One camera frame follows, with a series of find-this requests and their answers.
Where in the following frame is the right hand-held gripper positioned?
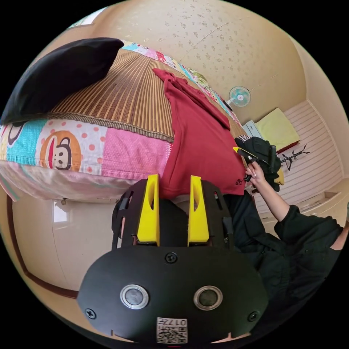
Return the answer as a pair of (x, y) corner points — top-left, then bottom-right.
(232, 137), (282, 176)

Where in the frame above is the person's body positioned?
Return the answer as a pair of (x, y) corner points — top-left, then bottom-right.
(223, 190), (349, 345)

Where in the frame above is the black coat stand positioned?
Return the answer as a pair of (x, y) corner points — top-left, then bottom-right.
(280, 144), (310, 172)

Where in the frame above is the red long sleeve shirt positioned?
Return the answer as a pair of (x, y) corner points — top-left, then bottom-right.
(152, 68), (246, 200)

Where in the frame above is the yellow-green cushion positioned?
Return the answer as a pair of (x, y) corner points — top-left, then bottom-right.
(254, 107), (301, 151)

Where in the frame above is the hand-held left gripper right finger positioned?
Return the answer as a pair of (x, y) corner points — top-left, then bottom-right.
(187, 175), (210, 244)

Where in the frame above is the light grey cupboard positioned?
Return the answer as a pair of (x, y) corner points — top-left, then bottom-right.
(241, 121), (263, 140)

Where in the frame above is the person's right forearm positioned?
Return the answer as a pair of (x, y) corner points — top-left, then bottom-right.
(253, 178), (291, 222)

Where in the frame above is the light blue wall fan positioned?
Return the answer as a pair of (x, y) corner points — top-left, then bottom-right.
(226, 86), (252, 108)

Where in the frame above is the black pile of clothes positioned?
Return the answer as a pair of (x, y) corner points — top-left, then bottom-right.
(0, 37), (125, 127)

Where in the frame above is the person's right hand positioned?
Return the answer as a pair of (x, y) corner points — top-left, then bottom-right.
(245, 161), (267, 189)

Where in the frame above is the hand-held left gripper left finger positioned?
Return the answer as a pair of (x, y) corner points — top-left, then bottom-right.
(137, 173), (160, 245)

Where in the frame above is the bed with woven mat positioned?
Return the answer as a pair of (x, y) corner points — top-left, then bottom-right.
(0, 40), (244, 203)

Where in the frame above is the window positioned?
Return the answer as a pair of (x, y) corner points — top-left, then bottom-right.
(66, 16), (95, 29)

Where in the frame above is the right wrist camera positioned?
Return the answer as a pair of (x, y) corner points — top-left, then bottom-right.
(268, 145), (277, 174)

